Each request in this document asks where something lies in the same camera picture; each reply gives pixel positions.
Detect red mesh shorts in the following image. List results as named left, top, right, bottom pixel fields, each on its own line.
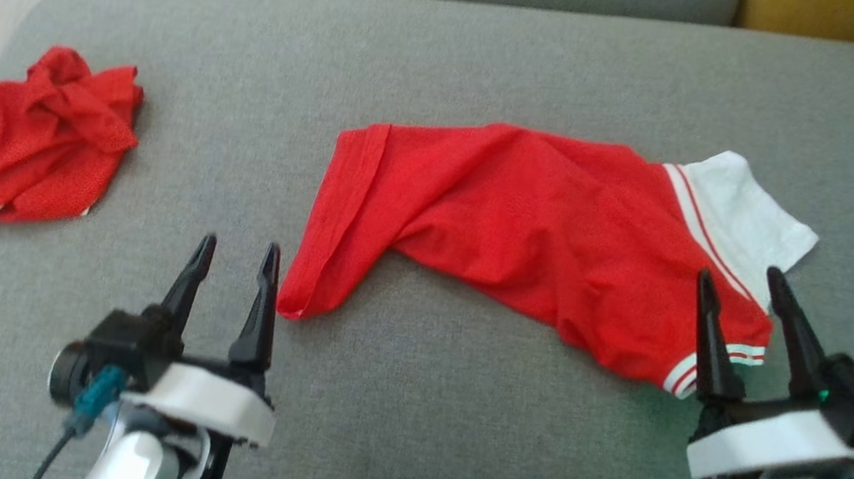
left=0, top=39, right=149, bottom=269

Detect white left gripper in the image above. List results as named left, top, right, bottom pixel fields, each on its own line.
left=116, top=226, right=295, bottom=451

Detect black cable, teal plug, left arm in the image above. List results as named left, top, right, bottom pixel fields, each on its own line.
left=31, top=357, right=130, bottom=479

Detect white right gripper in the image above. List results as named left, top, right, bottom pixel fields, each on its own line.
left=675, top=258, right=854, bottom=479

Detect grey sofa seat cushion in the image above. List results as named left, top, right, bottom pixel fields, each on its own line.
left=0, top=0, right=854, bottom=479

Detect red jersey with white sleeves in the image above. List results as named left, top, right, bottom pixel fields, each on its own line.
left=269, top=100, right=829, bottom=413

